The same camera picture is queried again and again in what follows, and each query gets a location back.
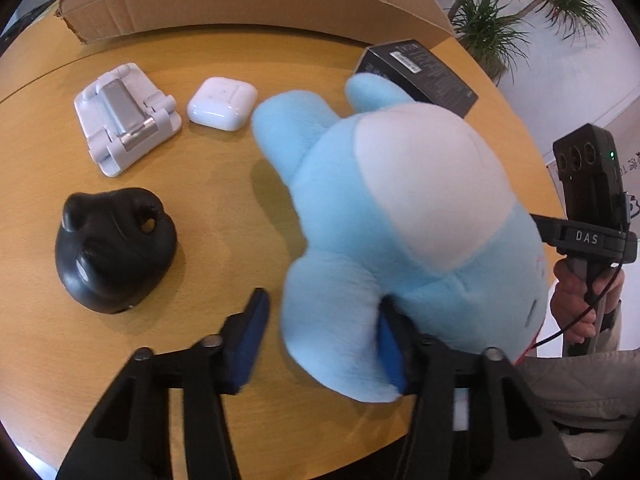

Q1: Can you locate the black rounded plastic object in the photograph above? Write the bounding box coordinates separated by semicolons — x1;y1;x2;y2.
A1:
54;188;178;314

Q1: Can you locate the blue white plush toy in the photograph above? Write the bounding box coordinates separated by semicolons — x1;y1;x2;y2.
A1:
252;73;548;403

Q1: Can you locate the black product box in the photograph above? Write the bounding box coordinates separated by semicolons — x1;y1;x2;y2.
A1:
355;39;478;118

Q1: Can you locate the white folding phone stand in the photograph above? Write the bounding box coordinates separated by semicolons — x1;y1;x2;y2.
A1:
74;63;182;178

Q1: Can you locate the white earbuds case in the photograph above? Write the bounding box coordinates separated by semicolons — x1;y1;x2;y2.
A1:
186;77;258;132

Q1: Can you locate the person's right hand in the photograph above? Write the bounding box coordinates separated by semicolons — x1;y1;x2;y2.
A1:
550;260;625;344

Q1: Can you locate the beige jacket sleeve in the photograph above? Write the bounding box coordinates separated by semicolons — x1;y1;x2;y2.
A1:
518;309;639;479

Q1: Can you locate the green potted plant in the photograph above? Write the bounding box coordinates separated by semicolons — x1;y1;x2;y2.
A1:
444;0;608;84

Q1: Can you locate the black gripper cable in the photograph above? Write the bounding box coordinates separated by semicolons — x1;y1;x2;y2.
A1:
529;192;632;351

